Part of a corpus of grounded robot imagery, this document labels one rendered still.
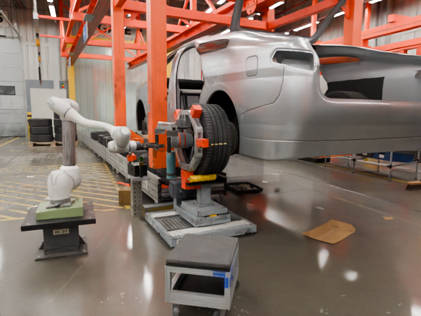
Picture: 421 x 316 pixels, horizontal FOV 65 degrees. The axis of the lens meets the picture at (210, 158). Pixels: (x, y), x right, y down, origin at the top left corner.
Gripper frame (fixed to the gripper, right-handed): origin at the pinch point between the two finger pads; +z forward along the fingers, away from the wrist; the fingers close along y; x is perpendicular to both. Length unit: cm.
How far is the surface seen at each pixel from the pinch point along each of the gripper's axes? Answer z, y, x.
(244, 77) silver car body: 65, 25, 56
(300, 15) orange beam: 290, -173, 181
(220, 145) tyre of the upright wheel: 49, 16, -1
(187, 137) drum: 28.6, -10.8, 4.7
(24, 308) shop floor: -100, 62, -83
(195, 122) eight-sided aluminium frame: 29.9, 4.4, 18.6
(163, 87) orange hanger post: 24, -64, 51
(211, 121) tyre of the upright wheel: 42.6, 9.7, 19.8
